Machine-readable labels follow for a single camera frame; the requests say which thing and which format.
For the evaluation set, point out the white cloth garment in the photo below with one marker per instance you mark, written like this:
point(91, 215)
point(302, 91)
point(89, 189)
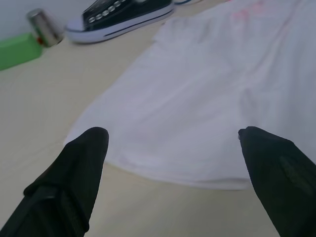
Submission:
point(185, 111)

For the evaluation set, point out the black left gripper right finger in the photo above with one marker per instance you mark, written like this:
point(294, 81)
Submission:
point(281, 177)

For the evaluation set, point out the black canvas sneaker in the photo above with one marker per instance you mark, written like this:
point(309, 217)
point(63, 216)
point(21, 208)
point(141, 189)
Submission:
point(138, 14)

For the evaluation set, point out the green rectangular box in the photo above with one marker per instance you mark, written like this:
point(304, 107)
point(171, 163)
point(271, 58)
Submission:
point(17, 49)

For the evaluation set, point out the silver metal cylinder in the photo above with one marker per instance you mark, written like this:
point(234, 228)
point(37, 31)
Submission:
point(44, 27)

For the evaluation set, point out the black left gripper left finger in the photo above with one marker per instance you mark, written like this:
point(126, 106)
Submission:
point(74, 177)

